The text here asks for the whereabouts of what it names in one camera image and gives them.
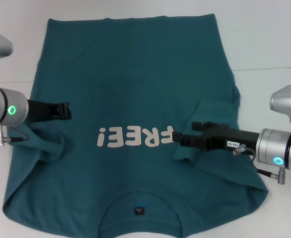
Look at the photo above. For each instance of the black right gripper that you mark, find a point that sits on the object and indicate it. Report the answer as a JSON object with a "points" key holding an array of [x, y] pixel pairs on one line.
{"points": [[231, 140]]}

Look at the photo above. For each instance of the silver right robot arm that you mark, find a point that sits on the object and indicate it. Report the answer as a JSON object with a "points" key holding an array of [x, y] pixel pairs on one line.
{"points": [[279, 148]]}

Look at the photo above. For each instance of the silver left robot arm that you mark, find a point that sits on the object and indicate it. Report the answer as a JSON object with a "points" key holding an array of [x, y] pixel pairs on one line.
{"points": [[6, 106]]}

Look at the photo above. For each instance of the teal blue printed t-shirt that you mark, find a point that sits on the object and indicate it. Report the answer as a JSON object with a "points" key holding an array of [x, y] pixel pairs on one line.
{"points": [[135, 62]]}

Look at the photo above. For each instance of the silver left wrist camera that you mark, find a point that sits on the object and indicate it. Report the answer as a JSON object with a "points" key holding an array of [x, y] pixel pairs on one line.
{"points": [[0, 47]]}

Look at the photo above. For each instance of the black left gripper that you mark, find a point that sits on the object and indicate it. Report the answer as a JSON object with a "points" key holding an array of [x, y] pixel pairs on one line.
{"points": [[40, 111]]}

